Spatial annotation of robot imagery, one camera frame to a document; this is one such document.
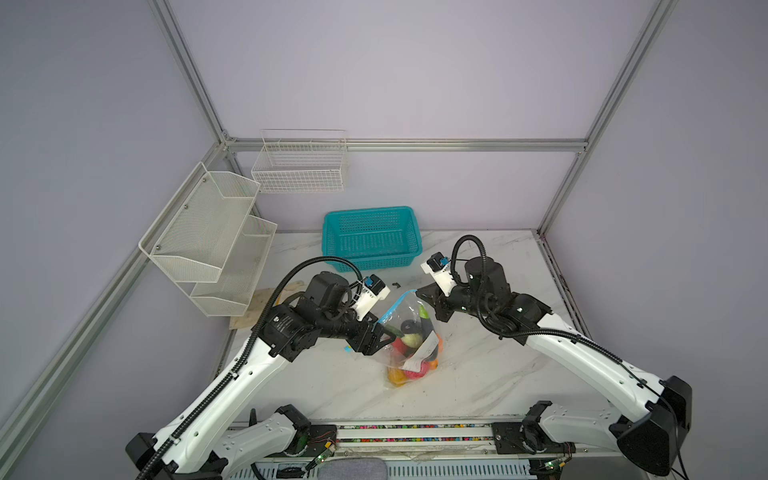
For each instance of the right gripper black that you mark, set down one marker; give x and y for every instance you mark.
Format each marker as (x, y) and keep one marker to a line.
(433, 292)

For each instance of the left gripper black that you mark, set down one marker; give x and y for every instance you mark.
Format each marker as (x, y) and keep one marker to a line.
(359, 344)

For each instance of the teal plastic basket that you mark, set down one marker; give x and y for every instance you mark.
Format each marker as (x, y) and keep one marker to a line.
(373, 238)

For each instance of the clear zip bag blue zipper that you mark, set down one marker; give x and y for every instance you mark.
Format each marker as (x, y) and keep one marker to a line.
(387, 349)

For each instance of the orange yellow mango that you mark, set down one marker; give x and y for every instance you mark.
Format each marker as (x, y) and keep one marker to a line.
(397, 377)

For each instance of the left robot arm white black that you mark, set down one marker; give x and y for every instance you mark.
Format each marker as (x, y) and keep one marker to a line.
(198, 444)

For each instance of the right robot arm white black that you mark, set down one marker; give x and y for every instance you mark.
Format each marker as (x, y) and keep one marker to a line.
(629, 390)

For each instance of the white mesh two-tier shelf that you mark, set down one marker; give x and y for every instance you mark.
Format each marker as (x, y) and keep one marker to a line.
(210, 243)

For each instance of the grey cloth pad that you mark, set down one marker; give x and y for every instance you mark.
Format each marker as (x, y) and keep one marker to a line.
(354, 469)

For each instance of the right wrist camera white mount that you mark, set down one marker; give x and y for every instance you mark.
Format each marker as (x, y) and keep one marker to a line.
(438, 266)

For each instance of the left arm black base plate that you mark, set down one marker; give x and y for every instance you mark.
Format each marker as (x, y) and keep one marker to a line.
(312, 441)

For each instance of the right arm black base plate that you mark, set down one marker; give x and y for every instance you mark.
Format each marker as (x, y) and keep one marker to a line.
(517, 438)

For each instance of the white wire wall basket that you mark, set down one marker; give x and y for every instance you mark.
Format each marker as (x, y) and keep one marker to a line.
(293, 161)

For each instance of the aluminium rail base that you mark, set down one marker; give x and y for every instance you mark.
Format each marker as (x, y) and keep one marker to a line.
(414, 447)

